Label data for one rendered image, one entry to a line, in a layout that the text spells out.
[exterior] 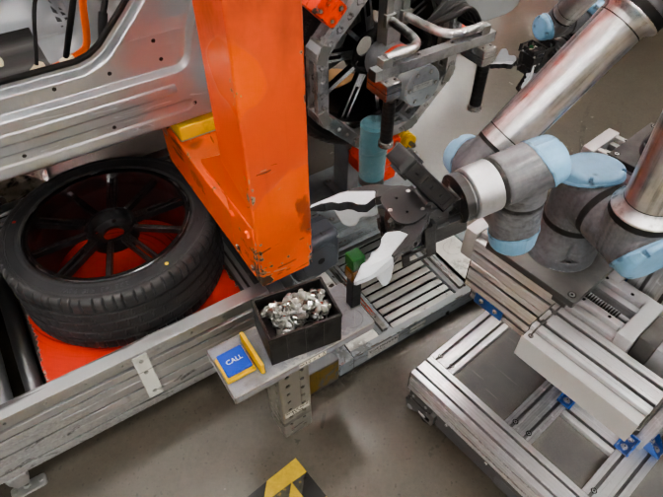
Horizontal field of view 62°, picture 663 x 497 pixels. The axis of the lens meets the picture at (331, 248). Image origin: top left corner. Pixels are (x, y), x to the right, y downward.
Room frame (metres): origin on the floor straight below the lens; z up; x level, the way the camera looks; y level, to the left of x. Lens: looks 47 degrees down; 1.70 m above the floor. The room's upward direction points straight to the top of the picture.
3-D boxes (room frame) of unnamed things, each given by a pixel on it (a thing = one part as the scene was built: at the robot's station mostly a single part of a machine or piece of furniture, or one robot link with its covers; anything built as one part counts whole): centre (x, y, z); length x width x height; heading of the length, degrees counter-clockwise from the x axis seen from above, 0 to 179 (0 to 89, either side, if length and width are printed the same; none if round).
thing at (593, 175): (0.83, -0.50, 0.98); 0.13 x 0.12 x 0.14; 19
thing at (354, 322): (0.85, 0.11, 0.44); 0.43 x 0.17 x 0.03; 123
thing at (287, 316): (0.86, 0.09, 0.51); 0.20 x 0.14 x 0.13; 114
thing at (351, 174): (1.73, -0.08, 0.32); 0.40 x 0.30 x 0.28; 123
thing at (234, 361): (0.75, 0.25, 0.47); 0.07 x 0.07 x 0.02; 33
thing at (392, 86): (1.32, -0.14, 0.93); 0.09 x 0.05 x 0.05; 33
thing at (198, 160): (1.35, 0.35, 0.69); 0.52 x 0.17 x 0.35; 33
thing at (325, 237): (1.41, 0.15, 0.26); 0.42 x 0.18 x 0.35; 33
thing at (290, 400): (0.83, 0.13, 0.21); 0.10 x 0.10 x 0.42; 33
